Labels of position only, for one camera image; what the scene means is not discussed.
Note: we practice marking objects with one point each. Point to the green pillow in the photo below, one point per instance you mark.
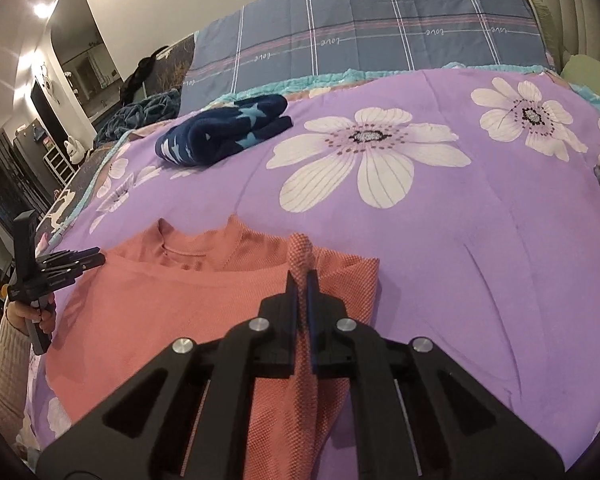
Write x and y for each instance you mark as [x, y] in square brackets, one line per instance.
[544, 25]
[592, 80]

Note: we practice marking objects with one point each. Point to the navy star print cloth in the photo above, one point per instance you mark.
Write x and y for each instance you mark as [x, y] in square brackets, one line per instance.
[215, 135]

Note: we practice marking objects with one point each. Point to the dark cabinet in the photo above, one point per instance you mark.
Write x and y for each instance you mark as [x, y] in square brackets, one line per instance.
[5, 185]

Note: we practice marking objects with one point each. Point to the pink long-sleeved shirt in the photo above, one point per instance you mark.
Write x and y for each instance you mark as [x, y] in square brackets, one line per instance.
[155, 310]

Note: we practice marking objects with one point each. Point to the person's left forearm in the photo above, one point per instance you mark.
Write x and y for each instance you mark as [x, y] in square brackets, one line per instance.
[5, 375]

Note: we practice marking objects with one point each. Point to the white cat figure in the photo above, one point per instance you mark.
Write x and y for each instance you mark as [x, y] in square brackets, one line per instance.
[73, 150]

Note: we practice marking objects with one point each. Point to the black garment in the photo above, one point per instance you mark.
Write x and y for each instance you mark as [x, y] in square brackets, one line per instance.
[137, 80]

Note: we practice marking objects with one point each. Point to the beige pleated curtain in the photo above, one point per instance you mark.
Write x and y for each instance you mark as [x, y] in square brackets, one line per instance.
[579, 10]

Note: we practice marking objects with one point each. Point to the blue plaid quilt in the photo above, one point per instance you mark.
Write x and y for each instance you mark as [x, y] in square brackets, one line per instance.
[355, 25]

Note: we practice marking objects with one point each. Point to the white ladder shelf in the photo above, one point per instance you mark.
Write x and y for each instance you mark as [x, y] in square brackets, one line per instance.
[57, 167]

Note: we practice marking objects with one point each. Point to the person's left hand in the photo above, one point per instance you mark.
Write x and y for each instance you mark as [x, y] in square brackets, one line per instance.
[17, 316]

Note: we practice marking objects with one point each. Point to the purple floral bedsheet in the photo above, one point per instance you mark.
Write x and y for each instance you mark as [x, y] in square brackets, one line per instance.
[479, 285]

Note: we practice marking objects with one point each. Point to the ceiling spotlight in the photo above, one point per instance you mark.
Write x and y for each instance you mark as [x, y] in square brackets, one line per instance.
[42, 10]

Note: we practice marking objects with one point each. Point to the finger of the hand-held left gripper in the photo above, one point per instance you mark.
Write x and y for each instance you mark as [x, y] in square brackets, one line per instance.
[70, 255]
[75, 270]

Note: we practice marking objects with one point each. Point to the dark blue fuzzy blanket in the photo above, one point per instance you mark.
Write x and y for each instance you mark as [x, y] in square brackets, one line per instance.
[135, 115]

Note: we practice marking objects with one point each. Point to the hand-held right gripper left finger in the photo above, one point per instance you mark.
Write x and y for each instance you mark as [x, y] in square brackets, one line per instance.
[292, 325]

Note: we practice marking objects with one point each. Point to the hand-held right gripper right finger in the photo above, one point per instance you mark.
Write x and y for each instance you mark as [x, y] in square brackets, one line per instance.
[316, 330]

